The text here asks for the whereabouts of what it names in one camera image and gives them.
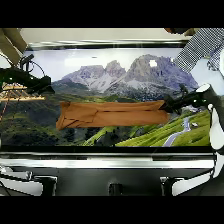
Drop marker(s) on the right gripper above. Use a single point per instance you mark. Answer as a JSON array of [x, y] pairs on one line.
[[173, 104]]

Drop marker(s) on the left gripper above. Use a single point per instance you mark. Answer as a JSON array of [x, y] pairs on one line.
[[42, 87]]

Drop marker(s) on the brown garment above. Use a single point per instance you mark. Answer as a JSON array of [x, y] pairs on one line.
[[113, 115]]

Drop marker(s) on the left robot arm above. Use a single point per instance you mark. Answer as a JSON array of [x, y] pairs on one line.
[[15, 77]]

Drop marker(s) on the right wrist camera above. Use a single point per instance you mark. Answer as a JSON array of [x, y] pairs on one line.
[[183, 90]]

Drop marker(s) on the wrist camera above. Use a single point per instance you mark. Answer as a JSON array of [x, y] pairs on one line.
[[26, 61], [183, 90]]

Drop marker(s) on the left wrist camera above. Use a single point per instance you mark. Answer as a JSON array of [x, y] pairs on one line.
[[26, 61]]

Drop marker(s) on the silver frame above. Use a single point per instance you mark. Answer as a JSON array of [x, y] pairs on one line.
[[110, 163]]

